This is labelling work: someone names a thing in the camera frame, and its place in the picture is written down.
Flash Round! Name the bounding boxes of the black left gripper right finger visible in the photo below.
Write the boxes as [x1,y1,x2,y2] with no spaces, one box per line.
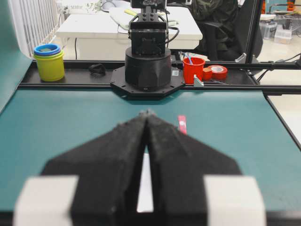
[147,116,267,226]

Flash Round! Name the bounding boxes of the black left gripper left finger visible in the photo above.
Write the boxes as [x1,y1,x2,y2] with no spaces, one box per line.
[14,116,147,226]

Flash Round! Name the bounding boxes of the red plastic spoon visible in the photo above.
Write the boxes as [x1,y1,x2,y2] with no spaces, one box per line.
[177,115,187,134]

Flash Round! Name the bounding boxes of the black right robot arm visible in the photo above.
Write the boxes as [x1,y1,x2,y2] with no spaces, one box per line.
[116,0,266,226]

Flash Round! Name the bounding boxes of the black small clip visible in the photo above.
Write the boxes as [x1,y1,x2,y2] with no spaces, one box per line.
[88,63,106,75]

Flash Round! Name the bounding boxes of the red tape roll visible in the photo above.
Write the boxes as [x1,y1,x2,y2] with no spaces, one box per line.
[203,65,228,81]

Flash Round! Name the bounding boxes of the red plastic cup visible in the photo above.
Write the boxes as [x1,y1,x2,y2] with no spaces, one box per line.
[183,57,205,85]

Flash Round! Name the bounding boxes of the yellow-green plastic cup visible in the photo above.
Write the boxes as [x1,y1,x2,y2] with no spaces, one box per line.
[34,50,65,81]

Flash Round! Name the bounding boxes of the blue straw in cup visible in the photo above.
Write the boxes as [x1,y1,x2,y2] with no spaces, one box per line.
[185,52,193,65]

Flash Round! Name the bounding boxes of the blue stacked plastic cup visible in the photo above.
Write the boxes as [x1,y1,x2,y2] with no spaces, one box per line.
[33,43,61,56]

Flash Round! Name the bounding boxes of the black office chair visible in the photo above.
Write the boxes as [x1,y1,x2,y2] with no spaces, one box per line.
[188,0,254,61]

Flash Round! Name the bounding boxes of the white desk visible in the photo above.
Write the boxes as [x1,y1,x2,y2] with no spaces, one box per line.
[56,7,203,61]

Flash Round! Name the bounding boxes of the silver corner bracket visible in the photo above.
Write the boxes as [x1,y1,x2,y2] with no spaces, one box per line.
[193,74,204,87]

